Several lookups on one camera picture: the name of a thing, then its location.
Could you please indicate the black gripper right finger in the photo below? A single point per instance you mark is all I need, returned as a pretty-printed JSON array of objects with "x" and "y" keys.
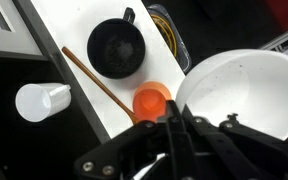
[{"x": 250, "y": 153}]

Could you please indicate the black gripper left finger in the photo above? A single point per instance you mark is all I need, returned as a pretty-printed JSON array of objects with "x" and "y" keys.
[{"x": 124, "y": 150}]

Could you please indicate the white bowl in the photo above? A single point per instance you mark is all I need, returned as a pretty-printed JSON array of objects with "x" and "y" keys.
[{"x": 250, "y": 86}]

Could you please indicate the translucent orange cup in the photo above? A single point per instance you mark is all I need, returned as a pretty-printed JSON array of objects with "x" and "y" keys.
[{"x": 149, "y": 105}]

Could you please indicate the wooden stick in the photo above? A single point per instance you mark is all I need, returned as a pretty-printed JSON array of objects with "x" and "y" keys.
[{"x": 94, "y": 76}]

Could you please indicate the white mug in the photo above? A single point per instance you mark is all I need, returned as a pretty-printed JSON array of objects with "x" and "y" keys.
[{"x": 34, "y": 101}]

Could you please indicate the black mug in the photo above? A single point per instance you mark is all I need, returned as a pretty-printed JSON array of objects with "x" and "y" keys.
[{"x": 97, "y": 43}]

